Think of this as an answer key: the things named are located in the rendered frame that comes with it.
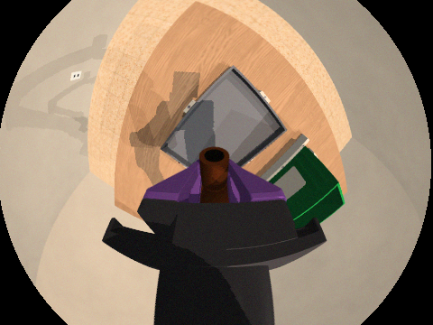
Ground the green plastic crate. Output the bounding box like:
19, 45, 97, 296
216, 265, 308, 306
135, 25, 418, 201
269, 146, 345, 229

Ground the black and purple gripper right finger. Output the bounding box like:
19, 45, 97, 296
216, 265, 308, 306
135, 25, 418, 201
227, 159, 287, 203

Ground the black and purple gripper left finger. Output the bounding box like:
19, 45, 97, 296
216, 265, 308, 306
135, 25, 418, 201
143, 159, 202, 203

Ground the brown bottle with blue label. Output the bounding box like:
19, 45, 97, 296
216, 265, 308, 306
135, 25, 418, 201
199, 147, 230, 203

